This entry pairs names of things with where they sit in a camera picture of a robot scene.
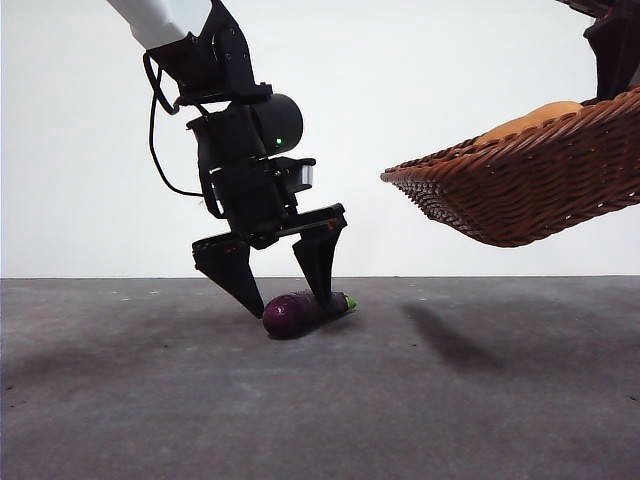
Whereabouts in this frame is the brown wicker basket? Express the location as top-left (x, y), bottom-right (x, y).
top-left (380, 85), bottom-right (640, 249)

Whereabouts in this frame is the brown potato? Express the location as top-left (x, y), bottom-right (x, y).
top-left (472, 101), bottom-right (584, 146)

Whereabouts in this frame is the black cable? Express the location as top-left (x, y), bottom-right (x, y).
top-left (142, 52), bottom-right (206, 199)

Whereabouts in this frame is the purple eggplant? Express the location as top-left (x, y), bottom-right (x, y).
top-left (262, 291), bottom-right (359, 340)

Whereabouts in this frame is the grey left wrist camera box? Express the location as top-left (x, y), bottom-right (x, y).
top-left (272, 157), bottom-right (317, 194)

